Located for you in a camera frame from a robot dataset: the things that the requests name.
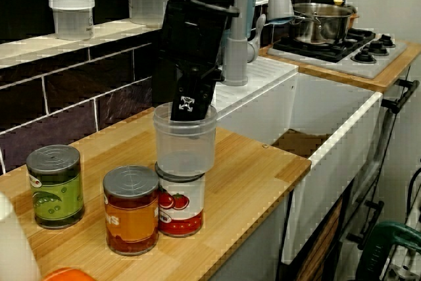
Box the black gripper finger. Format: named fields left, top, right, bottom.
left=170, top=75, right=216, bottom=122

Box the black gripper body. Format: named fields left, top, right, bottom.
left=159, top=0, right=241, bottom=84

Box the clear plastic cup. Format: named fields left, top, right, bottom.
left=153, top=102, right=218, bottom=174

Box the gray toy faucet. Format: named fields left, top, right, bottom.
left=222, top=0, right=295, bottom=87

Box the white lidded jar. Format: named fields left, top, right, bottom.
left=124, top=0, right=172, bottom=28
left=48, top=0, right=95, bottom=41

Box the tomato label can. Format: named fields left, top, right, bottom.
left=154, top=161, right=207, bottom=238

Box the dark tiled backsplash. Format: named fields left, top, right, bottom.
left=0, top=19, right=172, bottom=176

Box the steel pot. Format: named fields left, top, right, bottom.
left=289, top=0, right=360, bottom=47

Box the orange label can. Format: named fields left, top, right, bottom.
left=103, top=165, right=161, bottom=256

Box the green pea label can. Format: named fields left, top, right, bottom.
left=26, top=145, right=85, bottom=230

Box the white toy sink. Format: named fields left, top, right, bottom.
left=210, top=55, right=384, bottom=265

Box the black stove knob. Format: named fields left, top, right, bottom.
left=350, top=52, right=378, bottom=64
left=378, top=34, right=397, bottom=48
left=360, top=42, right=389, bottom=55

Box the wooden stove countertop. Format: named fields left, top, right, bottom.
left=258, top=39, right=421, bottom=94

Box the gray toy stove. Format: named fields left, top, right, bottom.
left=266, top=27, right=409, bottom=80

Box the wooden cabinet panel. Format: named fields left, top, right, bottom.
left=295, top=195, right=346, bottom=281

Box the orange toy bread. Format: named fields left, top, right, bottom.
left=42, top=267, right=88, bottom=281

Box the white detergent bottle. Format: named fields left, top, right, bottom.
left=0, top=192, right=42, bottom=281

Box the green clamp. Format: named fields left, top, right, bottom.
left=355, top=221, right=421, bottom=281

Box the black oven handle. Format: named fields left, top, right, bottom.
left=381, top=78, right=421, bottom=115

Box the black cabinet handle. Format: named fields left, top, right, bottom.
left=347, top=200, right=385, bottom=251

